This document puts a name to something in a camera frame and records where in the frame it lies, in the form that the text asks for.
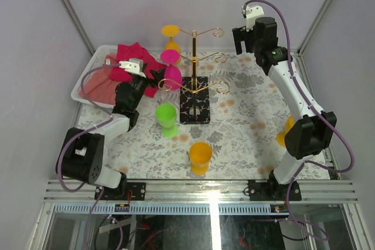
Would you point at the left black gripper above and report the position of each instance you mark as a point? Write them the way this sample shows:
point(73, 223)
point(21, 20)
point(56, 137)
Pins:
point(157, 80)

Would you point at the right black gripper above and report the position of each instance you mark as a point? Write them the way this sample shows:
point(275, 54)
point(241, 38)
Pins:
point(241, 34)

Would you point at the magenta plastic wine glass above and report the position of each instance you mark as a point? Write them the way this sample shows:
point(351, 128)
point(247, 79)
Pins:
point(172, 76)

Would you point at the orange plastic wine glass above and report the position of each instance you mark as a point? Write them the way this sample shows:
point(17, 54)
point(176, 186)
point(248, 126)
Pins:
point(171, 36)

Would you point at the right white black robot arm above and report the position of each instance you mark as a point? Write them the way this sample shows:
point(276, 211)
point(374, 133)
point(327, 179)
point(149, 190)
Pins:
point(311, 131)

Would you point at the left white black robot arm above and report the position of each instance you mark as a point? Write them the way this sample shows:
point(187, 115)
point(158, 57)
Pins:
point(81, 158)

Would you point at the green wine glass centre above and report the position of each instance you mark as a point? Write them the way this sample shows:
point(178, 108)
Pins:
point(166, 115)

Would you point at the gold wine glass rack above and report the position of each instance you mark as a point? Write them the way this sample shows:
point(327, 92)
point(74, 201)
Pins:
point(194, 100)

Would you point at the orange wine glass front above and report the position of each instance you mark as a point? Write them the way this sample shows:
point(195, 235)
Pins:
point(200, 155)

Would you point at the orange wine glass right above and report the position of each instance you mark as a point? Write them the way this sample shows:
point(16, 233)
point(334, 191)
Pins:
point(281, 135)

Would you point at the magenta cloth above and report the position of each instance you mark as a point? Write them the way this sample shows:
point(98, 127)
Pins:
point(125, 53)

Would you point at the pink cloth in basket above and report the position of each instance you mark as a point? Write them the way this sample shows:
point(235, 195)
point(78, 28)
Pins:
point(100, 87)

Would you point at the floral table mat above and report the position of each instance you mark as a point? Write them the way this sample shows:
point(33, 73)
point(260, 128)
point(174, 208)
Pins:
point(242, 131)

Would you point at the white plastic basket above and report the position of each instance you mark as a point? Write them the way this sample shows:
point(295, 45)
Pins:
point(98, 59)

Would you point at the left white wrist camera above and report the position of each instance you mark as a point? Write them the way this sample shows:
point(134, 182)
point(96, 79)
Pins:
point(133, 66)

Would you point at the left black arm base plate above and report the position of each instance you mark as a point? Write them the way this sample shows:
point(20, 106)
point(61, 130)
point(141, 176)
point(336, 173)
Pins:
point(132, 190)

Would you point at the aluminium mounting rail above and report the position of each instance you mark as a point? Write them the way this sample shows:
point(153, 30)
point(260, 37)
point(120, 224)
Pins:
point(221, 191)

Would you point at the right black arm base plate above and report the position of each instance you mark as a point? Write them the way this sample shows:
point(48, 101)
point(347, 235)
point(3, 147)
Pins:
point(269, 191)

